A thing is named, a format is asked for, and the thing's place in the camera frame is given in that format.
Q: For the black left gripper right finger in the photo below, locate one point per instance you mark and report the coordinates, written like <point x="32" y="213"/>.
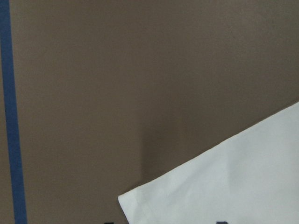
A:
<point x="221" y="222"/>

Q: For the white printed t-shirt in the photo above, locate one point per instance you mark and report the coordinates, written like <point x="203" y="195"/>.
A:
<point x="250" y="178"/>

